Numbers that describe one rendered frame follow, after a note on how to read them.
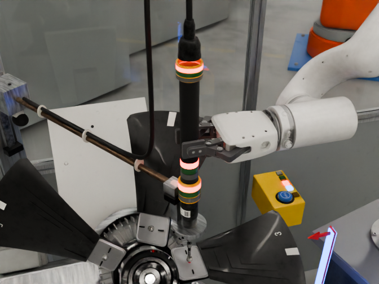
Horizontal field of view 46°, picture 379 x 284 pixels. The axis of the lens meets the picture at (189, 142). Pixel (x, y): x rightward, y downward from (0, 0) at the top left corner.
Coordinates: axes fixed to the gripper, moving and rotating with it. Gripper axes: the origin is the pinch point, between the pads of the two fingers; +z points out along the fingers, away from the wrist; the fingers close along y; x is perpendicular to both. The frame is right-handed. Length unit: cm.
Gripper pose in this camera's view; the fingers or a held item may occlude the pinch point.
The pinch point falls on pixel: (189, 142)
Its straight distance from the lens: 79.6
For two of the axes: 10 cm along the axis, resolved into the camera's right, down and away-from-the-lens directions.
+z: -9.6, 1.5, -2.2
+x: 0.0, -8.2, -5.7
